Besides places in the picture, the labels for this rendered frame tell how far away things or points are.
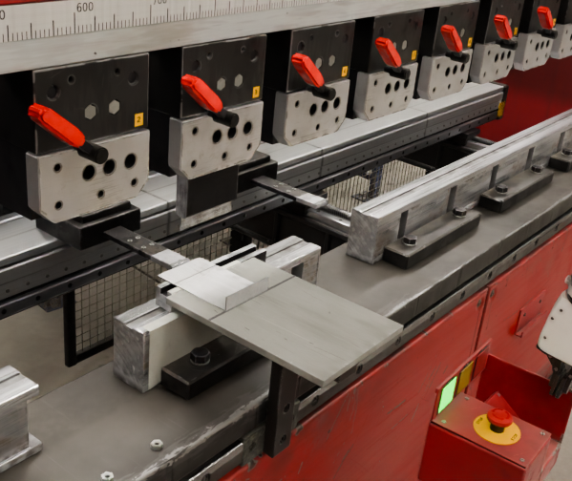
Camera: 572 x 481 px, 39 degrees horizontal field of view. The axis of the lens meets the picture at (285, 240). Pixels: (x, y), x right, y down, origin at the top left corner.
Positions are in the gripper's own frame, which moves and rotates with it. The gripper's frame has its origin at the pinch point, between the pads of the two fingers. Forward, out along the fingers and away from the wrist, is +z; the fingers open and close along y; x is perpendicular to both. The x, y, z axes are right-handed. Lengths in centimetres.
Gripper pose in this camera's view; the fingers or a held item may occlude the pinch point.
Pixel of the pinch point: (561, 383)
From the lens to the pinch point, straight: 136.2
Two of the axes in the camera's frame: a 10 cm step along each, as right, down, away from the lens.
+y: 7.9, 4.0, -4.7
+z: -1.6, 8.7, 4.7
